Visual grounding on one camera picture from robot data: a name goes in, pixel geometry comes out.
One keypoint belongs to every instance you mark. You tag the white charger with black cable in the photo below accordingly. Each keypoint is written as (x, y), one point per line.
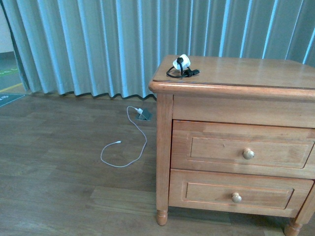
(182, 64)

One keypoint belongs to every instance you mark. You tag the wooden drawer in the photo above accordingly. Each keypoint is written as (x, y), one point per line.
(243, 149)
(238, 193)

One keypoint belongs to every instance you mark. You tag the open grey floor socket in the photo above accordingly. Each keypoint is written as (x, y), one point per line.
(143, 114)

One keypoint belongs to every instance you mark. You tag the wooden nightstand cabinet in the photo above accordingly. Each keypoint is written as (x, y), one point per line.
(265, 92)

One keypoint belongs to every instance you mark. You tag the light blue pleated curtain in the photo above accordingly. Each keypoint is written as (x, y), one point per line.
(115, 46)

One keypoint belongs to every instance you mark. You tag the green floor sign sticker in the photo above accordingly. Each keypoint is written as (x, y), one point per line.
(6, 98)

